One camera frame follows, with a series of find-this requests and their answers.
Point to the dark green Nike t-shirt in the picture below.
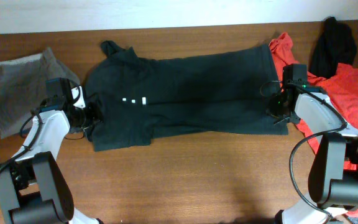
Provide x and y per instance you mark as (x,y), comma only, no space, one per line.
(142,99)

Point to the red t-shirt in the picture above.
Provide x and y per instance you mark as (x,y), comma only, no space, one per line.
(342,88)

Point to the folded grey shorts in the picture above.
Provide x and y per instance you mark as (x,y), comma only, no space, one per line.
(22,87)

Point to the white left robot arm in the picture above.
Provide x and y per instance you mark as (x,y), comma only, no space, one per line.
(32,186)

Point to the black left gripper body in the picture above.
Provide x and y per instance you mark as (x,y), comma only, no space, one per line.
(89,115)

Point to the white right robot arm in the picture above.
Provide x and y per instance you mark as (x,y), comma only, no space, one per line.
(333,178)

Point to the black garment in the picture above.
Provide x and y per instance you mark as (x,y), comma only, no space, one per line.
(335,45)

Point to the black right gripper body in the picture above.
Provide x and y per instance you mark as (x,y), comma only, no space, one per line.
(275,109)

